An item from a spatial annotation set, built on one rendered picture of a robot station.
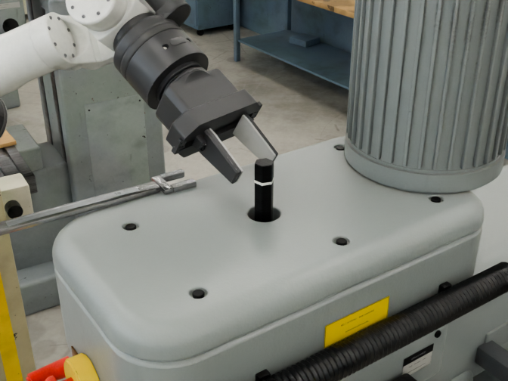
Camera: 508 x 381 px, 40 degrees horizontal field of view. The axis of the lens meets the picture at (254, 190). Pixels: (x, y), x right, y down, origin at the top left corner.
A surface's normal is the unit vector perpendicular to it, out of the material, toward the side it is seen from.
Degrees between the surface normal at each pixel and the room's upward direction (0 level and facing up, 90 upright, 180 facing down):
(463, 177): 90
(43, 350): 0
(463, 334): 90
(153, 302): 0
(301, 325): 90
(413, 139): 90
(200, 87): 30
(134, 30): 50
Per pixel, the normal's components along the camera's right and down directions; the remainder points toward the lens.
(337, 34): -0.83, 0.27
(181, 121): -0.22, -0.18
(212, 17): 0.56, 0.40
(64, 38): 0.91, -0.31
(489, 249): 0.04, -0.84
